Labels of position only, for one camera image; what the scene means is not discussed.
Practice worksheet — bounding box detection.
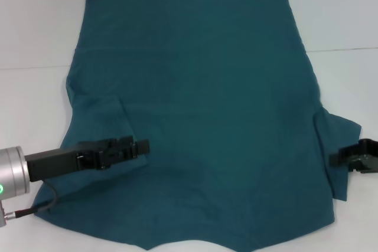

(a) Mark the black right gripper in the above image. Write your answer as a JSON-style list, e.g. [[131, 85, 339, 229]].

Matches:
[[328, 138, 378, 175]]

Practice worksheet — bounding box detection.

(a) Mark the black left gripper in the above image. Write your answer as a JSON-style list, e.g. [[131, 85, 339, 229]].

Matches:
[[24, 135, 151, 183]]

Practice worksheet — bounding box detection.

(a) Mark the teal blue shirt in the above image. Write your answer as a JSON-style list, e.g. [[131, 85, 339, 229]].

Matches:
[[34, 0, 363, 252]]

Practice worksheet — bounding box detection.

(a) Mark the dark red left gripper cable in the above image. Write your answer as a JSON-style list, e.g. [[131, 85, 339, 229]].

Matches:
[[5, 181, 58, 234]]

